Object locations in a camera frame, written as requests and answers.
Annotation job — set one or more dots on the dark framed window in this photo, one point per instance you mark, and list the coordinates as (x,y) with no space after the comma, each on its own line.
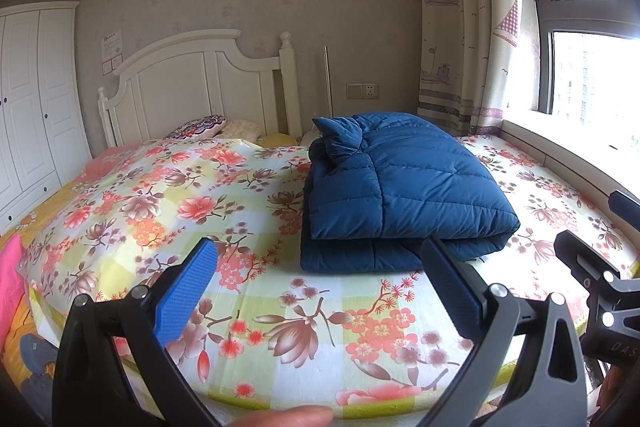
(590,72)

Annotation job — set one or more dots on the person's left hand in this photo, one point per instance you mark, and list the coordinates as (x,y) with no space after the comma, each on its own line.
(285,418)

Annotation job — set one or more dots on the blue puffer jacket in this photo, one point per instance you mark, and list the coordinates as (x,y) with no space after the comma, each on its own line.
(410,187)

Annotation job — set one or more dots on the wall socket plate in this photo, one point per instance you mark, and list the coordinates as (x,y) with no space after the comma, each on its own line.
(362,91)

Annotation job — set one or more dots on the yellow pillow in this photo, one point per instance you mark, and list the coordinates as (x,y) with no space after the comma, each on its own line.
(277,141)

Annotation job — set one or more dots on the floral quilt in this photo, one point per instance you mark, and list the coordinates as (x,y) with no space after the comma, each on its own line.
(200,217)

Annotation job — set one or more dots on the thin metal rod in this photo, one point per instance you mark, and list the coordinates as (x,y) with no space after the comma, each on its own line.
(327,82)

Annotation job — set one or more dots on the printed cream curtain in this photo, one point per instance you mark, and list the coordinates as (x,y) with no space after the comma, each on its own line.
(460,7)

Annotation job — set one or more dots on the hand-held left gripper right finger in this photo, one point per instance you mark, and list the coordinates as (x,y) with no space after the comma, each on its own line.
(457,292)

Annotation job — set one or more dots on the white window sill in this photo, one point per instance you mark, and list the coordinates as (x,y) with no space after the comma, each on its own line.
(575,142)

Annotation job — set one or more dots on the white wardrobe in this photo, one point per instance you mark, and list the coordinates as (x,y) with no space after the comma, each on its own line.
(35,107)

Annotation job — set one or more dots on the pink cloth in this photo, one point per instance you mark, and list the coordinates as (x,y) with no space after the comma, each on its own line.
(10,287)

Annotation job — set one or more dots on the yellow bed sheet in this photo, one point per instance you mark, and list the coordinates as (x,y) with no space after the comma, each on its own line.
(45,202)

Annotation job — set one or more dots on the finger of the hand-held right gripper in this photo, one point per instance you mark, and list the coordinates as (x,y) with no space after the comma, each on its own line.
(582,257)
(627,207)

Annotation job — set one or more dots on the purple patterned pillow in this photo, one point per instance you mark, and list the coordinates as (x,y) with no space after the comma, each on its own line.
(197,127)

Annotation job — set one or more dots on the white nightstand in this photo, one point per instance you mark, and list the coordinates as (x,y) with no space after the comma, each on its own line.
(309,138)

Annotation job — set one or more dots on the wall paper notices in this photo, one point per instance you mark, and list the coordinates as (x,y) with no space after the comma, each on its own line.
(111,49)

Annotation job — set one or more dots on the white bed headboard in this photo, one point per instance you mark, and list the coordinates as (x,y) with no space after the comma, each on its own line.
(190,87)

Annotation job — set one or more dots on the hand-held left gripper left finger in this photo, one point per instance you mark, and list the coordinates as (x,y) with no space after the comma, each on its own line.
(187,292)

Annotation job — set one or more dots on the cream pillow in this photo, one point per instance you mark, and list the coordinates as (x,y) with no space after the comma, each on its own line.
(242,129)

